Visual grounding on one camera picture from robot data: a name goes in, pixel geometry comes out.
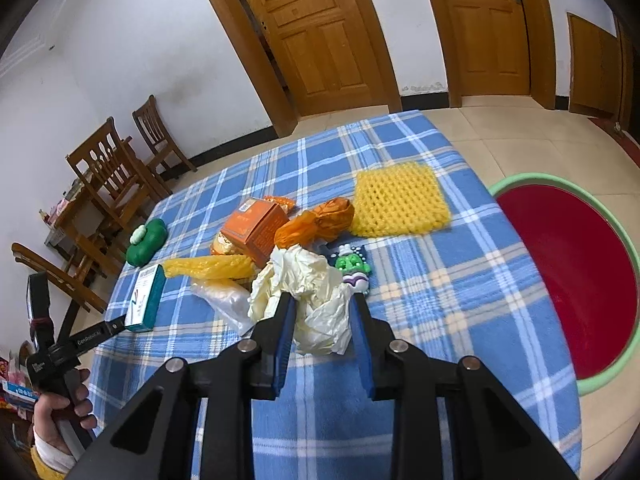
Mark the wooden chair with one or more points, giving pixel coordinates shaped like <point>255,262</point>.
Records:
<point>107,160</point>
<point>55,275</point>
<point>152,125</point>

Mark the pile of colourful packets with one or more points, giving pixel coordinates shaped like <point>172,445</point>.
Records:
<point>15,385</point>

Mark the white plastic bag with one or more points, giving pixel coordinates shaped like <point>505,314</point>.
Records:
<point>300,270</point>

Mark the orange snack packet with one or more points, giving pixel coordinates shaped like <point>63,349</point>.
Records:
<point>282,203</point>

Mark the yellow square foam net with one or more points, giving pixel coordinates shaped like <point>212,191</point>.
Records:
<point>400,200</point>

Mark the red doormat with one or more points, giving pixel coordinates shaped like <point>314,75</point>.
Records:
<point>617,135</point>

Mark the green flower-shaped container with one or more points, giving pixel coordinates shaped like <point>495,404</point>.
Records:
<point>150,242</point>

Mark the clear plastic bag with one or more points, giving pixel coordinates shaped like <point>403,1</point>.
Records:
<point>225,300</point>

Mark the person's left hand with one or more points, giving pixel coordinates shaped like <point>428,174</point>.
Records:
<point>50,410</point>

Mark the low wooden cabinet door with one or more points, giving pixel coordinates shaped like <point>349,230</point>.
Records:
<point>592,65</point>

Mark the orange plastic bag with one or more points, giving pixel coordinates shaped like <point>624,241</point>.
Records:
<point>325,217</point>

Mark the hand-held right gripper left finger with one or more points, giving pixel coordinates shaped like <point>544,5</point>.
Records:
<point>284,340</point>

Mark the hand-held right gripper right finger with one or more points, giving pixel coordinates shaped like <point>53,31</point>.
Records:
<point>361,350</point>

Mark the yellow foam net tube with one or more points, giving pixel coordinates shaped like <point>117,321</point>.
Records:
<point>210,266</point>

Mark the blue plaid blanket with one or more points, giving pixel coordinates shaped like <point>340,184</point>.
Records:
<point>450,270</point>

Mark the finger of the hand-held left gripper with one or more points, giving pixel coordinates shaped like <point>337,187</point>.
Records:
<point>95,336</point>

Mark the orange cardboard box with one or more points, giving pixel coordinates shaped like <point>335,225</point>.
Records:
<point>255,230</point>

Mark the person's left forearm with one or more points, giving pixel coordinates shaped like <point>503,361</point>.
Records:
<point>47,460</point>

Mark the teal and white box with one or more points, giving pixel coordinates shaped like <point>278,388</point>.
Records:
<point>150,300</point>

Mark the wooden panel door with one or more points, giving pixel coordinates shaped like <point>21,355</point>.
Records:
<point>485,30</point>
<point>320,35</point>

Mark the wooden dining table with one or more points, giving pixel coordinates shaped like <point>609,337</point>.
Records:
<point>70,215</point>

